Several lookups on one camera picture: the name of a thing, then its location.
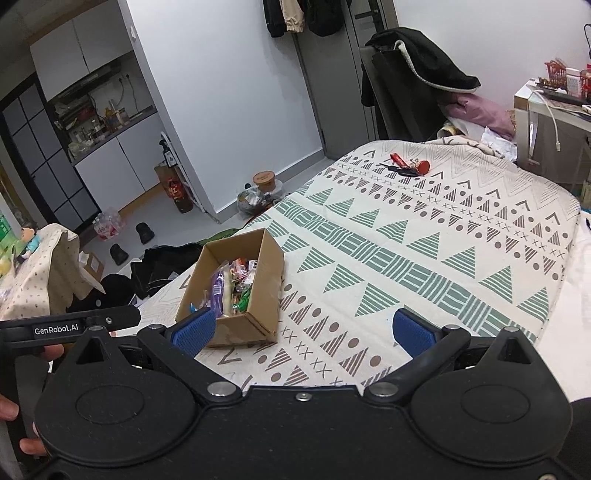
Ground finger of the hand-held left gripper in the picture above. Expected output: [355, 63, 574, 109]
[92, 305, 142, 332]

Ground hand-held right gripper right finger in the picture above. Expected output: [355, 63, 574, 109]
[362, 308, 539, 403]

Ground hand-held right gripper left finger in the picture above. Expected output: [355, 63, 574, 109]
[69, 308, 243, 403]

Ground long purple snack packet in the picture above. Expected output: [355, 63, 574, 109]
[210, 270, 227, 319]

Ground brown cardboard box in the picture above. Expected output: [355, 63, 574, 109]
[174, 227, 284, 348]

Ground person's left hand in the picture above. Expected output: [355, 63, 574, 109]
[0, 344, 65, 456]

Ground dark cloth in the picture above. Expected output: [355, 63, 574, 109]
[67, 273, 134, 315]

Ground small cardboard box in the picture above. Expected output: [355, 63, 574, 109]
[79, 251, 106, 280]

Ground black bag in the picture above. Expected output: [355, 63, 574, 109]
[130, 244, 204, 298]

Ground beige dotted cloth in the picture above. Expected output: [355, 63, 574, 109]
[0, 223, 107, 319]

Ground pack of water bottles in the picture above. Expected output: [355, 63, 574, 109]
[92, 208, 126, 241]

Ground small toy figure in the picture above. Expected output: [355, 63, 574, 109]
[18, 224, 42, 259]

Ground red label cola bottle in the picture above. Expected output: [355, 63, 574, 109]
[166, 178, 194, 214]

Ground grey plastic bag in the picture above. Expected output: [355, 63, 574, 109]
[237, 187, 273, 215]

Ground brown paper bag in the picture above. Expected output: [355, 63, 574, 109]
[154, 164, 178, 195]

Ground white kitchen base cabinet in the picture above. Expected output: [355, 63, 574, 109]
[74, 108, 171, 222]

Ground white bed sheet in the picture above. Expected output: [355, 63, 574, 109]
[536, 203, 591, 407]

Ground jar with bamboo lid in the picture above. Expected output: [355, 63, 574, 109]
[252, 171, 278, 195]

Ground black spray bottle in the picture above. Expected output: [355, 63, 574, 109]
[159, 138, 178, 168]

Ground black framed glass door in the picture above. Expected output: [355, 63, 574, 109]
[0, 83, 102, 234]

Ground kitchen bottles and jars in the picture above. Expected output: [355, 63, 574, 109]
[55, 99, 134, 158]

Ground white crumpled paper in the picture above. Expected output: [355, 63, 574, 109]
[478, 127, 518, 160]

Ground white side table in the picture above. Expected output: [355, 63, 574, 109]
[513, 78, 591, 204]

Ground pink garment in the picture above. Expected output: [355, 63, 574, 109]
[438, 92, 515, 139]

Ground black office chair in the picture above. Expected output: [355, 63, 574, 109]
[360, 44, 444, 141]

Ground range hood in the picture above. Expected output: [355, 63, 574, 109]
[58, 65, 123, 102]

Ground grey door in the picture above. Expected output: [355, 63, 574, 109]
[291, 0, 398, 158]

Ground white box with brown edge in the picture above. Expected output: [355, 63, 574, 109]
[515, 80, 543, 112]

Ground black fleece-lined jacket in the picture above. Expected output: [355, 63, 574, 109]
[362, 27, 481, 109]

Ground red toy basket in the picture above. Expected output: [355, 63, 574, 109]
[545, 60, 573, 86]

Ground black hanging jacket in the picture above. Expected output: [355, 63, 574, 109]
[263, 0, 289, 38]

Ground black hanging coat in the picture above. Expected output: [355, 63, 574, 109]
[305, 0, 354, 37]

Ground beige hanging garment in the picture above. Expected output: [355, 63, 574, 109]
[281, 0, 306, 34]

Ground white charging cable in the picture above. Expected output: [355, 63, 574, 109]
[531, 88, 564, 153]

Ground white kitchen wall cabinet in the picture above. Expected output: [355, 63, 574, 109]
[30, 16, 134, 102]

